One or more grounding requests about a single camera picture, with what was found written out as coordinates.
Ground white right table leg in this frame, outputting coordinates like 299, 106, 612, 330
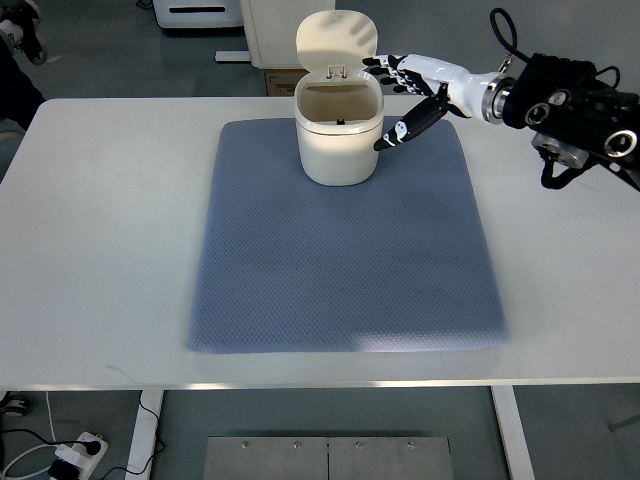
491, 386, 535, 480

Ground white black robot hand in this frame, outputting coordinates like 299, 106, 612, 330
363, 54, 515, 152

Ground white left table leg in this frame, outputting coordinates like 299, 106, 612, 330
125, 389, 164, 480

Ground black power cable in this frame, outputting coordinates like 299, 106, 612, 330
0, 390, 167, 480

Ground cardboard box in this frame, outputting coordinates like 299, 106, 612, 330
264, 69, 308, 97

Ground white cabinet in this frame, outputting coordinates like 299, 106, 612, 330
215, 0, 336, 70

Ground white cable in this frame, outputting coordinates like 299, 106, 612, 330
0, 390, 66, 480

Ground blue textured mat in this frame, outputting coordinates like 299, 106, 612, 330
187, 119, 507, 354

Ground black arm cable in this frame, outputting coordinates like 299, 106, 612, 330
488, 7, 534, 71

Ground white appliance with slot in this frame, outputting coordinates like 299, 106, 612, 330
152, 0, 243, 29

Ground grey metal base plate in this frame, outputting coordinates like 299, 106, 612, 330
203, 436, 454, 479

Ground white trash bin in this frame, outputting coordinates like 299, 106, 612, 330
294, 10, 384, 186

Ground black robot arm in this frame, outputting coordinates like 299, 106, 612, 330
488, 53, 639, 190

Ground white power strip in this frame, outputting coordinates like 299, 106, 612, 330
55, 432, 109, 477

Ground person in dark clothes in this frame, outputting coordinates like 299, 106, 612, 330
1, 1, 48, 130

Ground caster wheel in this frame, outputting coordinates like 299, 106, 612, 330
0, 391, 30, 417

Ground white table leg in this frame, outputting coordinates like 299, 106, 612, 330
125, 389, 164, 480
491, 386, 535, 480

